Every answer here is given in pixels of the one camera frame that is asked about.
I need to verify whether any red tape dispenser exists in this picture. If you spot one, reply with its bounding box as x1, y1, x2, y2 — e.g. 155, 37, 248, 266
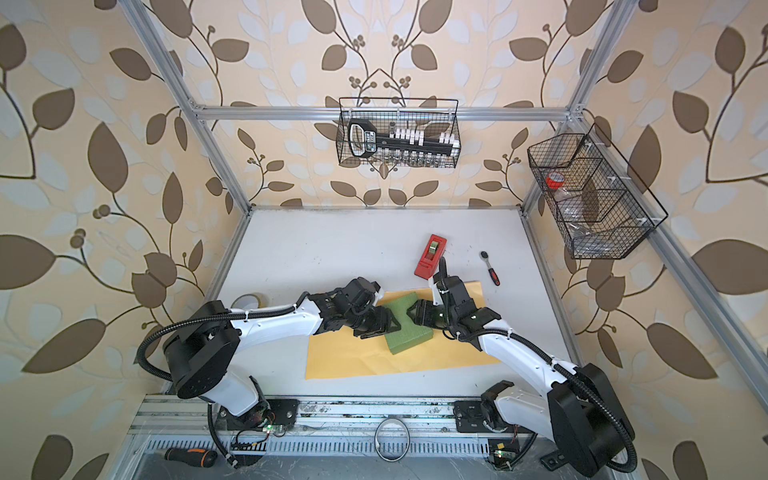
414, 235, 447, 280

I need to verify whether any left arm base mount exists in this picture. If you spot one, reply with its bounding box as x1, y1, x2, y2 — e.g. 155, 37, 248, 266
219, 398, 300, 431

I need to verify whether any socket set black rail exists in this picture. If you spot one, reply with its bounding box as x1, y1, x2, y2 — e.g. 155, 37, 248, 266
346, 119, 461, 161

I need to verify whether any yellow orange wrapping paper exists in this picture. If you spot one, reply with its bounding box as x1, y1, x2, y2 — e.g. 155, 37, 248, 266
304, 280, 503, 380

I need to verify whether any black wire basket back wall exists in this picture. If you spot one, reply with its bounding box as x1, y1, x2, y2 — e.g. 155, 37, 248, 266
334, 95, 462, 169

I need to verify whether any black wire basket right wall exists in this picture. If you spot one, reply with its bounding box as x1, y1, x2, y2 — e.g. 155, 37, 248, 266
527, 124, 668, 260

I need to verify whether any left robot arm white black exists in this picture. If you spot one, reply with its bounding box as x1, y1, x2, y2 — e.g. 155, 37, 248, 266
135, 277, 401, 417

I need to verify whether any metal ring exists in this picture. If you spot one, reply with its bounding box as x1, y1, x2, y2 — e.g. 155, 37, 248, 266
374, 416, 412, 463

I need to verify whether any red capped plastic bottle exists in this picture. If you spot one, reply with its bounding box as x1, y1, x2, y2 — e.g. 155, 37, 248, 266
545, 171, 565, 194

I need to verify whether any ratchet wrench red handle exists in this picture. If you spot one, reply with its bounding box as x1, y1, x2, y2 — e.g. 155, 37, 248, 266
480, 251, 501, 286

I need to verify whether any black wire basket wall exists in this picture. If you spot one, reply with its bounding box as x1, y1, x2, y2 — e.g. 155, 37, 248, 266
334, 95, 462, 169
527, 124, 668, 260

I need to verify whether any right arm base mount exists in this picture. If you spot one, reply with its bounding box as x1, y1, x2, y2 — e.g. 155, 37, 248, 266
453, 400, 532, 434

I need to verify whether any aluminium front rail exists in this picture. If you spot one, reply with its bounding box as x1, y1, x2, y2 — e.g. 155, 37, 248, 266
128, 397, 625, 460

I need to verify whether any green gift box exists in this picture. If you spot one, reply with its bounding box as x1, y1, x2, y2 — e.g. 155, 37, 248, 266
384, 293, 433, 355

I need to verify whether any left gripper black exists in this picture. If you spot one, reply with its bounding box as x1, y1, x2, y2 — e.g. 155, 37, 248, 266
347, 305, 408, 337

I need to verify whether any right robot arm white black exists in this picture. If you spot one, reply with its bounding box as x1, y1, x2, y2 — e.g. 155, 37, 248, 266
409, 259, 639, 477

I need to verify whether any orange black screwdriver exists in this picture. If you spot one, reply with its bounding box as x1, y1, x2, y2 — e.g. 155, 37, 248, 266
163, 448, 219, 468

